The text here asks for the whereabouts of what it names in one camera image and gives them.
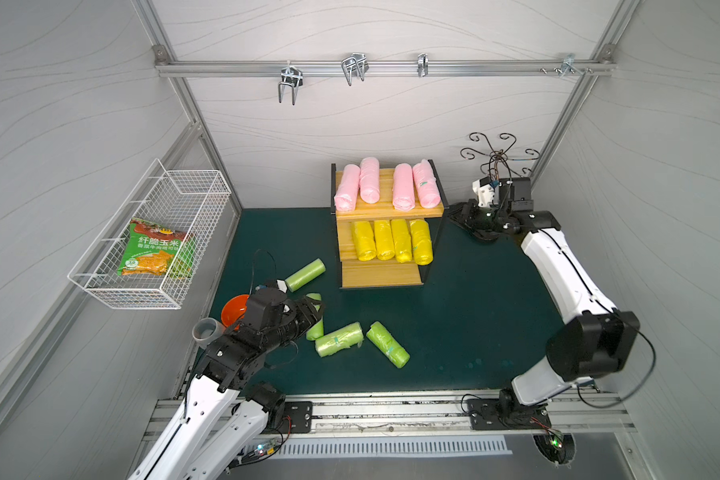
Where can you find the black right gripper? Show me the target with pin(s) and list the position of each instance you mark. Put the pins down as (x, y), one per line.
(477, 218)

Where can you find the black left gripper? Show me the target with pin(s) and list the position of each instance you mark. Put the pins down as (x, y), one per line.
(306, 312)

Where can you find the yellow trash bag roll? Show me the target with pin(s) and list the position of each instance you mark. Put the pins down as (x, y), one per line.
(363, 240)
(422, 246)
(401, 241)
(385, 248)

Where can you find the pink trash bag roll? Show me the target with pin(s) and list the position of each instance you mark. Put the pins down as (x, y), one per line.
(347, 191)
(426, 185)
(369, 181)
(403, 197)

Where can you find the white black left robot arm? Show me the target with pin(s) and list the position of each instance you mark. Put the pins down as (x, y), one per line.
(222, 412)

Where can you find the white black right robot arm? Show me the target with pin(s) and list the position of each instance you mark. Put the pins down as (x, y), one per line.
(596, 338)

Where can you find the green trash bag roll left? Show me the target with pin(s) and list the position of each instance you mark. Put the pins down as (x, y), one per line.
(317, 330)

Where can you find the green trash bag roll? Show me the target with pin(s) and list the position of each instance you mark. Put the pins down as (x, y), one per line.
(317, 330)
(388, 345)
(338, 340)
(305, 275)

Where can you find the green trash bag roll far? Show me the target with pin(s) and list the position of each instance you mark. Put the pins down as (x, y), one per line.
(305, 275)

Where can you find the green trash bag roll middle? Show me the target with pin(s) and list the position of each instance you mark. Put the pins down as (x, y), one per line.
(338, 340)

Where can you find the green trash bag roll right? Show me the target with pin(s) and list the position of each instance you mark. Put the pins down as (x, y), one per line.
(388, 345)

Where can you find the three-tier wooden shelf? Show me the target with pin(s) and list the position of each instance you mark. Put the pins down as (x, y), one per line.
(355, 274)

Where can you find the black metal jewelry stand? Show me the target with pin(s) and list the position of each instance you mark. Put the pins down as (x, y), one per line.
(494, 156)

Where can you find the orange plastic bowl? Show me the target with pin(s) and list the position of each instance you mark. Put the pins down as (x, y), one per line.
(234, 309)

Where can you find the small metal hook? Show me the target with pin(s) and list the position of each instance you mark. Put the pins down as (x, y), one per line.
(422, 65)

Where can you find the white vent strip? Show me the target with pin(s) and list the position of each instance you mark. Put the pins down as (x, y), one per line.
(394, 447)

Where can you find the green snack bag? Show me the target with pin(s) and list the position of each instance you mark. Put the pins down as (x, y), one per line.
(157, 250)

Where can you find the metal hook right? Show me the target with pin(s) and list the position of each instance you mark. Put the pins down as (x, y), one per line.
(567, 67)

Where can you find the metal double hook middle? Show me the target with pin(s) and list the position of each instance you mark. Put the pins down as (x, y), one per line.
(354, 67)

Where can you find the metal double hook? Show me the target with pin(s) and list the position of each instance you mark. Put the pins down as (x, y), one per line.
(291, 80)
(354, 67)

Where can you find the metal double hook left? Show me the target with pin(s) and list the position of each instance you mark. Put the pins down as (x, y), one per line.
(291, 80)

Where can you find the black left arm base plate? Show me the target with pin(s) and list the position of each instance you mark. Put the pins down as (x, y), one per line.
(294, 417)

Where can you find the white wire basket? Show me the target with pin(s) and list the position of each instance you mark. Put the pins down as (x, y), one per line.
(186, 200)

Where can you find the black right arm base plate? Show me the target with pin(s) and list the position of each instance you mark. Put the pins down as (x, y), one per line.
(504, 412)

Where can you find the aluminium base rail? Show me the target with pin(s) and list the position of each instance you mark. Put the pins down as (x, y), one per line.
(438, 413)

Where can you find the aluminium top rail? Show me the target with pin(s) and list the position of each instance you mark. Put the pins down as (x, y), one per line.
(602, 65)

